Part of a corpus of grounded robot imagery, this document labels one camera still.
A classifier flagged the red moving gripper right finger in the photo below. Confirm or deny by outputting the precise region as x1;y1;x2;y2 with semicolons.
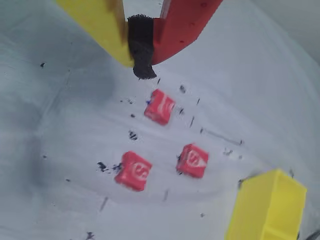
127;0;223;80

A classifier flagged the yellow three-compartment box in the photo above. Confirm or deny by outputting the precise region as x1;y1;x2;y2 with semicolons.
224;168;308;240

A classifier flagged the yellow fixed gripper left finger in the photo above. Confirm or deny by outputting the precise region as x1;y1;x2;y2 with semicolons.
54;0;135;68

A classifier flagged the red Starburst candy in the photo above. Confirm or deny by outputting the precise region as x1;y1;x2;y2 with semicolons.
175;143;210;180
114;150;153;193
143;88;177;127

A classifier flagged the white plastic table cover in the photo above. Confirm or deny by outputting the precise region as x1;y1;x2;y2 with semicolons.
0;0;320;240

